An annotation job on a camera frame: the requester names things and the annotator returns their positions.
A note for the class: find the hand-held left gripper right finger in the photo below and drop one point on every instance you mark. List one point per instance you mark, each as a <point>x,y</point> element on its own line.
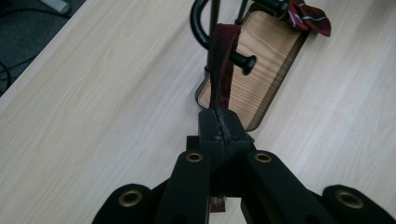
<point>271,186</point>

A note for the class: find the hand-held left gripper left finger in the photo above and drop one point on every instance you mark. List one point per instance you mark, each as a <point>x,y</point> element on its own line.
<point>190,186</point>

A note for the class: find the black hook rack wooden base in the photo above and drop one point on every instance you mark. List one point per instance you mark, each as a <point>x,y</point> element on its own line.
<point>264,62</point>

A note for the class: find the red striped bow tie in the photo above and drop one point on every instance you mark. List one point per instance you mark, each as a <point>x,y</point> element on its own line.
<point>306,17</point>

